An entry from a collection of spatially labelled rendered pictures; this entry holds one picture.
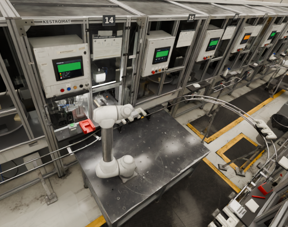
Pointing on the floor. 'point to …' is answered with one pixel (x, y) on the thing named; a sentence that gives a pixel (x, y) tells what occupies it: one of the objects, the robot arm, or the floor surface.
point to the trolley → (281, 81)
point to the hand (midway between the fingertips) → (102, 102)
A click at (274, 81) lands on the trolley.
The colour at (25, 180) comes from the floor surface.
